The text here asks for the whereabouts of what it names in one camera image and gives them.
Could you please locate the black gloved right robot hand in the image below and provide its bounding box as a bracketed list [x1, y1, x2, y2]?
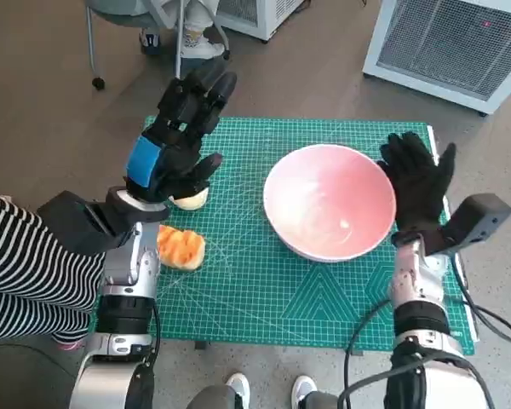
[376, 131, 457, 233]

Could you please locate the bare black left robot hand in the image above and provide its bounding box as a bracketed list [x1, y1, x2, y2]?
[123, 57, 238, 204]

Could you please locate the round pale bread bun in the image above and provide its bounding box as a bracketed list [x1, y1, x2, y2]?
[169, 189, 210, 210]

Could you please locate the long orange striped bread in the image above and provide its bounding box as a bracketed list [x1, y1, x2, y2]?
[156, 224, 207, 273]

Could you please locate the pink bowl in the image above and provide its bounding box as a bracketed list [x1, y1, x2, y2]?
[262, 143, 398, 263]

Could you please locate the person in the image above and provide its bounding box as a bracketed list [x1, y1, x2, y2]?
[0, 189, 107, 351]
[187, 373, 342, 409]
[138, 0, 225, 60]

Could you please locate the green cutting mat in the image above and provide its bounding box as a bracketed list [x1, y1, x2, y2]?
[91, 117, 480, 355]

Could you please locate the large white mesh-front appliance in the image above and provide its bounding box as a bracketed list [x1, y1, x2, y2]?
[361, 0, 511, 117]

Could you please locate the grey office chair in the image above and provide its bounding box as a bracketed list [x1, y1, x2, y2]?
[83, 0, 232, 90]

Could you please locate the small white mesh-front appliance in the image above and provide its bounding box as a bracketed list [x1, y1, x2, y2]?
[215, 0, 307, 43]

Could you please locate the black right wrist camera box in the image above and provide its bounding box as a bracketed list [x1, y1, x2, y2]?
[423, 193, 511, 256]

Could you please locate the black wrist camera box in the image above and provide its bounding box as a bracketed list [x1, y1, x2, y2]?
[37, 190, 131, 256]
[423, 193, 511, 256]

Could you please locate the black right camera cable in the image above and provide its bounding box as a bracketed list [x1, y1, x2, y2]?
[451, 251, 511, 345]

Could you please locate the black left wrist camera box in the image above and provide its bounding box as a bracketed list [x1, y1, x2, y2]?
[37, 190, 131, 256]

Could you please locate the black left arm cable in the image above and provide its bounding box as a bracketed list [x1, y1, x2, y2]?
[146, 303, 161, 368]

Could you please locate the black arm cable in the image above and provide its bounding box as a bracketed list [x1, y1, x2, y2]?
[336, 297, 395, 409]
[146, 303, 161, 368]

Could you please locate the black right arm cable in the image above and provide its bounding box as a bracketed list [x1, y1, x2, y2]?
[336, 297, 395, 409]

